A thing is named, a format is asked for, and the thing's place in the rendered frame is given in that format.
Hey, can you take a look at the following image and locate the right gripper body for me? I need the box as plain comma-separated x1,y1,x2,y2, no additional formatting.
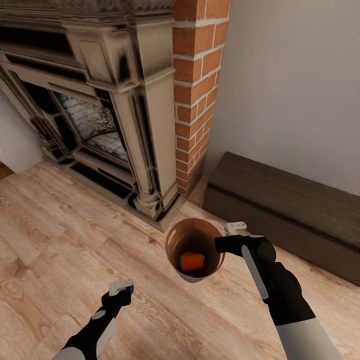
215,234,243,256

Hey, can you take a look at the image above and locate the trash can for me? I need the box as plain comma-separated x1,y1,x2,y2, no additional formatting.
165,217,226,283

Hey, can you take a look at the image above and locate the can of soda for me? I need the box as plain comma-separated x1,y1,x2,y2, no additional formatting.
178,253,207,273
119,284,134,295

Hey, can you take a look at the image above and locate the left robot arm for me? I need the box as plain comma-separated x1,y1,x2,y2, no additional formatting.
51,279,134,360

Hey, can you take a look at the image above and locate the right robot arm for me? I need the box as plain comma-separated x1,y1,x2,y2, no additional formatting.
215,221,345,360

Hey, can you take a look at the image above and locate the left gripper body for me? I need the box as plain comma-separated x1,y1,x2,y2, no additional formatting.
101,288,131,312

